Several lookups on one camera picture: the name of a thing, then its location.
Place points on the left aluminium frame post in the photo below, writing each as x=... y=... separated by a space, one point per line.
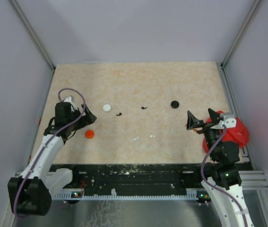
x=33 y=34

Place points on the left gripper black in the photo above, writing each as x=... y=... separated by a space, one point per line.
x=89 y=118

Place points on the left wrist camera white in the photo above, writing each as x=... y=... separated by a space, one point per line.
x=70 y=99

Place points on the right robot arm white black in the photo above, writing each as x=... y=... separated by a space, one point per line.
x=220 y=178

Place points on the orange earbud charging case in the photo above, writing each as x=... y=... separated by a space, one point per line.
x=89 y=134

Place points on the white cable duct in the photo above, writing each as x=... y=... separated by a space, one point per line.
x=72 y=195

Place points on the aluminium frame post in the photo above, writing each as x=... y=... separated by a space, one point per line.
x=33 y=34
x=241 y=33

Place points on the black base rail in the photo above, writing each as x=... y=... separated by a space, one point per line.
x=132 y=179

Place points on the white earbud charging case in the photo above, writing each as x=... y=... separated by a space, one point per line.
x=106 y=108

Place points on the right aluminium frame post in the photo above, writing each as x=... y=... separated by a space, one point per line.
x=241 y=33

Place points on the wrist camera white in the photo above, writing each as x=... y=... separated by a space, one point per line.
x=70 y=99
x=225 y=120

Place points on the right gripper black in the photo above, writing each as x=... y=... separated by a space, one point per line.
x=192 y=121

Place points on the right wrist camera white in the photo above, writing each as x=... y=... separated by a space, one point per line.
x=225 y=120

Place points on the red cloth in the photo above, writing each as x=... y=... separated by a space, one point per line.
x=238 y=134

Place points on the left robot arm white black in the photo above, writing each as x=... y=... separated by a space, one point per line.
x=31 y=192

